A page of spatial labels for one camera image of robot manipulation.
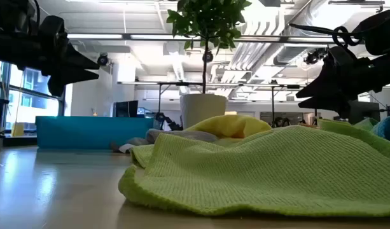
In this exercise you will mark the blue microfiber towel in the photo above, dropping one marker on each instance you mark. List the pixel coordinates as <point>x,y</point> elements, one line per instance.
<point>388,128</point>

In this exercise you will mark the small black background monitor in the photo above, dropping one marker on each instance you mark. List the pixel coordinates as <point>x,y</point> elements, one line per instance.
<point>126,108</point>

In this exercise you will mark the grey microfiber towel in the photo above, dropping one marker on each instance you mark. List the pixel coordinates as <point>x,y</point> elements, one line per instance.
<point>182,135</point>

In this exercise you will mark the large black background monitor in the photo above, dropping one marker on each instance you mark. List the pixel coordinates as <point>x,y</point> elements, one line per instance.
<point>364,111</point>

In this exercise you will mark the background black robot arm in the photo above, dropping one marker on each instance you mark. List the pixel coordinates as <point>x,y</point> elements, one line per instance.
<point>166,121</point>

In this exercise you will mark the black ceiling spotlight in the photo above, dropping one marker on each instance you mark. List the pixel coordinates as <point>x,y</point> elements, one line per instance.
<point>208,56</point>
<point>103,59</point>

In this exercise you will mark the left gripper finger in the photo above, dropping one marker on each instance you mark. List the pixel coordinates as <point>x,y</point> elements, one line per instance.
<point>77,58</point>
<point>65,81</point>

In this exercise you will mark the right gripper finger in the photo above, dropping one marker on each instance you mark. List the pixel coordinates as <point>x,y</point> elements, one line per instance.
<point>331,79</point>
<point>334,103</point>

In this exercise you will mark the green leafy plant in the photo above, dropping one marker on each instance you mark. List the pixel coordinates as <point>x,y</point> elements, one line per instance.
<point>207,22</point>

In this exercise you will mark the yellow microfiber towel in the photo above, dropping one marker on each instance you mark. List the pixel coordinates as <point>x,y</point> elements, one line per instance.
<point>233,125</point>

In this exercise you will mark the white plant pot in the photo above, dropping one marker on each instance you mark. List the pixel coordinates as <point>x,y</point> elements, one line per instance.
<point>202,109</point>

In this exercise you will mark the teal plastic bin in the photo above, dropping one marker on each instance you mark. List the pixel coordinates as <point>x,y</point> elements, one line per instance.
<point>93,132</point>

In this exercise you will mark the yellow bin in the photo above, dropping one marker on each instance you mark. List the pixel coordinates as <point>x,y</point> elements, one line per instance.
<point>18,129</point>

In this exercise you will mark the lime green microfiber towel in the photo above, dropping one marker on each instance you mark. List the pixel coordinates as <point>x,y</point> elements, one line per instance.
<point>261,171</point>

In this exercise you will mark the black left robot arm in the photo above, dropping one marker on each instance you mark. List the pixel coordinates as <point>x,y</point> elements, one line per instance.
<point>10,41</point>

